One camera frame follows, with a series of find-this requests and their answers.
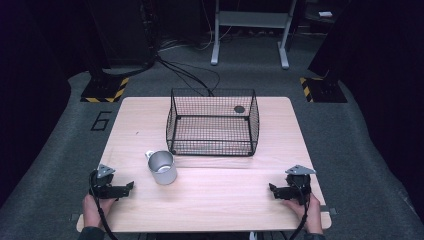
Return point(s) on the black cabinet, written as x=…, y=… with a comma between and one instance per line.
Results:
x=123, y=33

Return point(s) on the small white box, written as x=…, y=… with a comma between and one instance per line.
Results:
x=325, y=14

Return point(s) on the person's right hand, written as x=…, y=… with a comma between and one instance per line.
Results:
x=313, y=213

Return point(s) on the silver metal cup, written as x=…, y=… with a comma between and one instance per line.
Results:
x=163, y=171

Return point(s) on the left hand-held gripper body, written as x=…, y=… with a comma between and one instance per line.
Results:
x=100, y=186

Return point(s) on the round dark table grommet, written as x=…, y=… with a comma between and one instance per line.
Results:
x=239, y=109

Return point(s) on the black hazard-striped stand base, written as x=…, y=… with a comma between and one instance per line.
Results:
x=325, y=90
x=103, y=88

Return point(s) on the dark curtain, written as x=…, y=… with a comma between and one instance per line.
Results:
x=380, y=83
x=30, y=83

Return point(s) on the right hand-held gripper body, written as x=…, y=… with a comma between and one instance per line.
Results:
x=299, y=185

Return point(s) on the white metal desk frame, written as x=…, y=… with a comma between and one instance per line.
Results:
x=251, y=19

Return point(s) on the person's left hand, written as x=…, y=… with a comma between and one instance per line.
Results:
x=93, y=210

